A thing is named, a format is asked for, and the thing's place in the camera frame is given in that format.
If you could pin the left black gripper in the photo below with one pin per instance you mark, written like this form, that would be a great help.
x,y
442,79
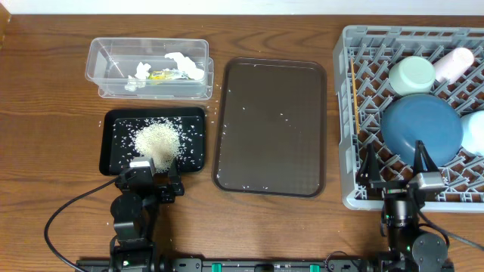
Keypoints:
x,y
174,189

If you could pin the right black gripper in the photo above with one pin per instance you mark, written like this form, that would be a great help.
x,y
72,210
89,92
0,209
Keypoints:
x,y
374,174

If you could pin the pile of white rice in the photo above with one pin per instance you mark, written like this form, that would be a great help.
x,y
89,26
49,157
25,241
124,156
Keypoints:
x,y
160,138

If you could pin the dark blue plate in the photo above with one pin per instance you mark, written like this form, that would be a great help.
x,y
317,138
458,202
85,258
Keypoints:
x,y
426,118

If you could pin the light blue bowl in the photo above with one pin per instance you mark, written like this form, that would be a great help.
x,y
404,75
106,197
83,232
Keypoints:
x,y
473,138

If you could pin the mint green bowl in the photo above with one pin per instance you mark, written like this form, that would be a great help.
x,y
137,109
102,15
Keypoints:
x,y
412,75

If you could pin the wooden chopstick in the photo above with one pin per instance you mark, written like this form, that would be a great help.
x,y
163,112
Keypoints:
x,y
355,100

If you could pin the green snack wrapper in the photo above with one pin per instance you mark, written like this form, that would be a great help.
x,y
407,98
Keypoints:
x,y
164,75

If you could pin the pink cup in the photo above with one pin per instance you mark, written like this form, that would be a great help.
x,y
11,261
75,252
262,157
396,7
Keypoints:
x,y
453,65

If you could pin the white tissue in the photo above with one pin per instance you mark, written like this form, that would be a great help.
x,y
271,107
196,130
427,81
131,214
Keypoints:
x,y
183,63

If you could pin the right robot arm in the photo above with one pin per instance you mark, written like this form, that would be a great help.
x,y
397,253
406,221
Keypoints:
x,y
413,246

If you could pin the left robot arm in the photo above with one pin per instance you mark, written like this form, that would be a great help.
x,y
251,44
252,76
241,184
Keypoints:
x,y
135,214

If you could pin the black waste tray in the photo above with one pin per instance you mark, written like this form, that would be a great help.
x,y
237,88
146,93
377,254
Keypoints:
x,y
113,115

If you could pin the grey dishwasher rack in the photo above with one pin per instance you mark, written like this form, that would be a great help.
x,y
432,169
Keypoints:
x,y
375,50

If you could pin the dark brown serving tray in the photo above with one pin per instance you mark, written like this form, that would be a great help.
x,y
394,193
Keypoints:
x,y
271,136

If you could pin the clear plastic bin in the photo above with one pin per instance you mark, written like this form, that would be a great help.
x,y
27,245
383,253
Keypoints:
x,y
111,60

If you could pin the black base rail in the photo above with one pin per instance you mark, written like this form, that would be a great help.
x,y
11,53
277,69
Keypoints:
x,y
336,265

